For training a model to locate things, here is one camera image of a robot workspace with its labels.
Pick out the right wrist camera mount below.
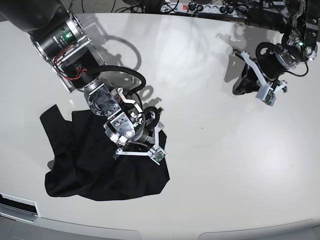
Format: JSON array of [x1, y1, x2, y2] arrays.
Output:
[[114, 122, 168, 165]]

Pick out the white table slot bracket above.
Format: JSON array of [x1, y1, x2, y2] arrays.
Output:
[[0, 192, 41, 223]]

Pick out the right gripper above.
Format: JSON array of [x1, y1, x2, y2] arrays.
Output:
[[124, 106, 163, 148]]

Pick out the black t-shirt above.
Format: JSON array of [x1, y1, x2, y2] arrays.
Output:
[[40, 105, 170, 201]]

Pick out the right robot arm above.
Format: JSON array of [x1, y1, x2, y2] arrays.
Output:
[[0, 0, 160, 147]]

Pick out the white power strip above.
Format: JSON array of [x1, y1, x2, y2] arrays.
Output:
[[160, 1, 249, 17]]

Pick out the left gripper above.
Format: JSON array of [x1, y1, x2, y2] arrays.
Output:
[[232, 42, 286, 95]]

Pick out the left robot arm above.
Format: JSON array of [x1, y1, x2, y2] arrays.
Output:
[[245, 0, 320, 89]]

